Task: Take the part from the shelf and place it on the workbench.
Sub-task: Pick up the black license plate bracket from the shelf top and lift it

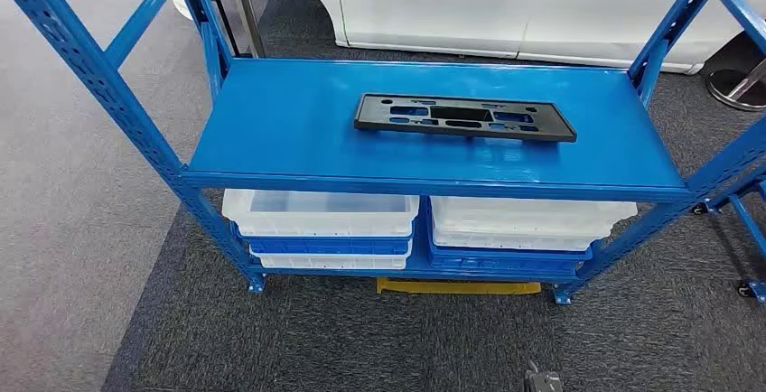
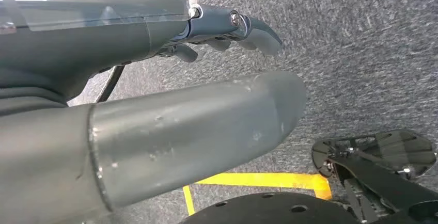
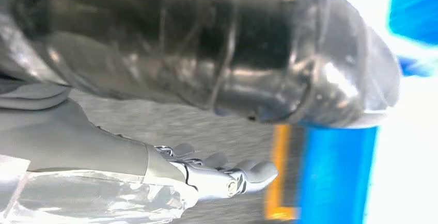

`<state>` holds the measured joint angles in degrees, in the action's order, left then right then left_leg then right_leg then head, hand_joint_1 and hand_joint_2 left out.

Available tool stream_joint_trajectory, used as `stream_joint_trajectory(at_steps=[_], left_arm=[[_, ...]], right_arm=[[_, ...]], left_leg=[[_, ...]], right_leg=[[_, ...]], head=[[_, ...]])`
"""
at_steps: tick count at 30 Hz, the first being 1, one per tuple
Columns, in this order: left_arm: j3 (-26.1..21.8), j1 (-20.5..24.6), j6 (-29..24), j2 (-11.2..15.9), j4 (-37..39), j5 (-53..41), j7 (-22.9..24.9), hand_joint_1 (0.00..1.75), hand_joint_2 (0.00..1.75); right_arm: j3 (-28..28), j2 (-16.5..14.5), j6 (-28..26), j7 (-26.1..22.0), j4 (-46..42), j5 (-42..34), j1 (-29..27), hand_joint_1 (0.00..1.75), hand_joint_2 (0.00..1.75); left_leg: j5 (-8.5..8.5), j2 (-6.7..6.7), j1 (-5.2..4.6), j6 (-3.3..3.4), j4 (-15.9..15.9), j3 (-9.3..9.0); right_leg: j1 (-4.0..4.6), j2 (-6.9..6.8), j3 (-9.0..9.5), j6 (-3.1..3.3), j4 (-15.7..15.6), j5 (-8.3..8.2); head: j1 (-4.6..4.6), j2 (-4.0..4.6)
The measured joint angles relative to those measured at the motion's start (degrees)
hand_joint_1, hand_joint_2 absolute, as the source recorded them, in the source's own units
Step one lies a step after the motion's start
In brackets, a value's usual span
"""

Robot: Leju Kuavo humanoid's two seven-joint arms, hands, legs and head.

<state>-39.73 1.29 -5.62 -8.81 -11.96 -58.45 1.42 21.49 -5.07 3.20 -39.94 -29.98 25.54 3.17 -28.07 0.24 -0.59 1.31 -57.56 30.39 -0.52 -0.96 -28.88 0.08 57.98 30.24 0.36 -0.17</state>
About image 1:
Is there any black plastic panel part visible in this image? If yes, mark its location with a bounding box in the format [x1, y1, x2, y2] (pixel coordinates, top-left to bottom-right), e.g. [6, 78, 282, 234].
[353, 92, 578, 144]

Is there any chrome stanchion post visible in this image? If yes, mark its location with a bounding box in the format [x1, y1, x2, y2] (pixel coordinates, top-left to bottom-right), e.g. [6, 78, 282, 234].
[705, 57, 766, 112]
[224, 0, 268, 59]

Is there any blue metal shelf rack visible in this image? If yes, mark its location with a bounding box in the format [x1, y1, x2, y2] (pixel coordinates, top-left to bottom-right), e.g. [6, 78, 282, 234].
[0, 0, 766, 307]

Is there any white car body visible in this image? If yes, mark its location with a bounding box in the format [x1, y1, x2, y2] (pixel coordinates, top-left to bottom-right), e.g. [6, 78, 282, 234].
[154, 0, 766, 76]

